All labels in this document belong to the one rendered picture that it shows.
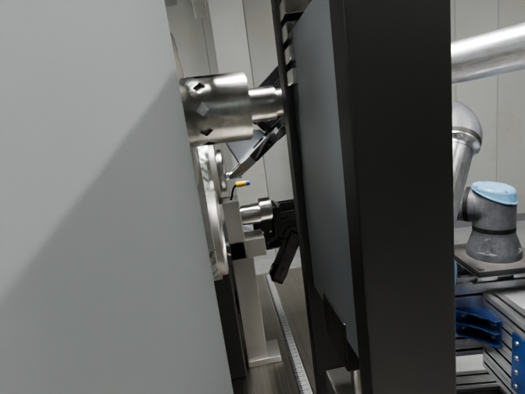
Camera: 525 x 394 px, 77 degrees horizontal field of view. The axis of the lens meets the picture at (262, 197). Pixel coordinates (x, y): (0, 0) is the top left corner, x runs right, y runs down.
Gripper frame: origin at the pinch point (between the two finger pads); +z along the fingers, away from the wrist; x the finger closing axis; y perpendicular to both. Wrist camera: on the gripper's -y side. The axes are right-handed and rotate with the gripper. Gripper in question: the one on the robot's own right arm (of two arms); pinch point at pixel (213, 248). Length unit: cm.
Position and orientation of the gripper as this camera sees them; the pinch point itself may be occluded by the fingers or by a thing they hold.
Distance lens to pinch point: 67.7
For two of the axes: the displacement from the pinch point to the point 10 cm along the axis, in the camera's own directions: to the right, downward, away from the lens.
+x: 1.2, 1.8, -9.8
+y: -1.3, -9.7, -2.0
